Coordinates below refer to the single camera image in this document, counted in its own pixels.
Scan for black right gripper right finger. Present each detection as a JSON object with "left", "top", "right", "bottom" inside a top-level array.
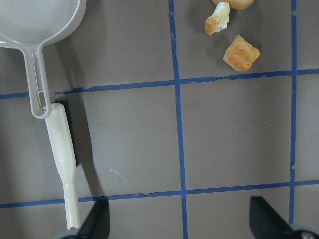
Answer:
[{"left": 249, "top": 196, "right": 319, "bottom": 239}]

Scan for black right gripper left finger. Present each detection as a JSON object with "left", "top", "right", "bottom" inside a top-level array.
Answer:
[{"left": 78, "top": 199, "right": 110, "bottom": 239}]

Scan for cream hand brush black bristles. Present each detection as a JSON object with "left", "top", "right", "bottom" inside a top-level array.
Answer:
[{"left": 45, "top": 103, "right": 81, "bottom": 230}]

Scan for golden bread chunk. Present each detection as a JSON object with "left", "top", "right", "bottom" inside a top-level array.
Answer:
[{"left": 223, "top": 35, "right": 260, "bottom": 72}]

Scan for torn bread piece white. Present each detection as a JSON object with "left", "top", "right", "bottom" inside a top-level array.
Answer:
[{"left": 204, "top": 1, "right": 230, "bottom": 35}]

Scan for beige plastic dustpan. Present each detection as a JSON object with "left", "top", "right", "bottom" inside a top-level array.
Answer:
[{"left": 0, "top": 0, "right": 87, "bottom": 119}]

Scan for round bread roll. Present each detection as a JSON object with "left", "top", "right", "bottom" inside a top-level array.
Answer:
[{"left": 212, "top": 0, "right": 254, "bottom": 10}]

